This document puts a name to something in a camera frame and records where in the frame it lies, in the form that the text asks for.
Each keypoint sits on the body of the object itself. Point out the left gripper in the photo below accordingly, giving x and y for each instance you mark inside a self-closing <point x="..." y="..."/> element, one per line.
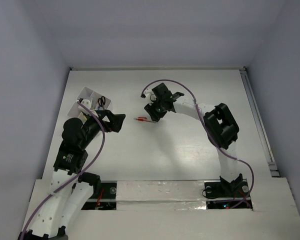
<point x="115" y="120"/>

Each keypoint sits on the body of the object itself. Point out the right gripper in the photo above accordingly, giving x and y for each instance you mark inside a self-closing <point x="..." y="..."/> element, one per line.
<point x="149" y="108"/>

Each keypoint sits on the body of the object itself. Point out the red gel pen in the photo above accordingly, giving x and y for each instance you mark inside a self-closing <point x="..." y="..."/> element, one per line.
<point x="144" y="120"/>

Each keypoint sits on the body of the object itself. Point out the black handled scissors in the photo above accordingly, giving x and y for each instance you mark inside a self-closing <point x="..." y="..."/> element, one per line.
<point x="101" y="101"/>

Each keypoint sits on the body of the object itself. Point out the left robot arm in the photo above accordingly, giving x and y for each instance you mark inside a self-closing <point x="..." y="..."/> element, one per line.
<point x="71" y="185"/>

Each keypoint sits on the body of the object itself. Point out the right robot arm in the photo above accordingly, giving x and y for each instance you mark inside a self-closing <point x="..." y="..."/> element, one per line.
<point x="217" y="120"/>

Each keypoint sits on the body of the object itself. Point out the white compartment organizer box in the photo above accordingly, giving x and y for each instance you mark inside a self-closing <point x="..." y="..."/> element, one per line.
<point x="76" y="111"/>

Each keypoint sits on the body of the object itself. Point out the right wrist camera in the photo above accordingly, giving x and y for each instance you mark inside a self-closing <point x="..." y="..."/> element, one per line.
<point x="146" y="94"/>

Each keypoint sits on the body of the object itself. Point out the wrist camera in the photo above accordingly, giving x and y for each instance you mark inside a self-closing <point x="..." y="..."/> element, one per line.
<point x="146" y="94"/>
<point x="89" y="102"/>

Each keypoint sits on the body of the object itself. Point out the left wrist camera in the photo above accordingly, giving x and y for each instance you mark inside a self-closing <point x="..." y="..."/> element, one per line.
<point x="89" y="102"/>

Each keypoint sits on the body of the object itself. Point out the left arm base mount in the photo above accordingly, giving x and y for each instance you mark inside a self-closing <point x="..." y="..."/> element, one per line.
<point x="104" y="193"/>

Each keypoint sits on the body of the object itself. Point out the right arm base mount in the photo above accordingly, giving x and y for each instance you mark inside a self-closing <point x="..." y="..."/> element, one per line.
<point x="222" y="195"/>

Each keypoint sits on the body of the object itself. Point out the aluminium side rail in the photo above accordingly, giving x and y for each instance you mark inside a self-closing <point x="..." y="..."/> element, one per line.
<point x="272" y="165"/>

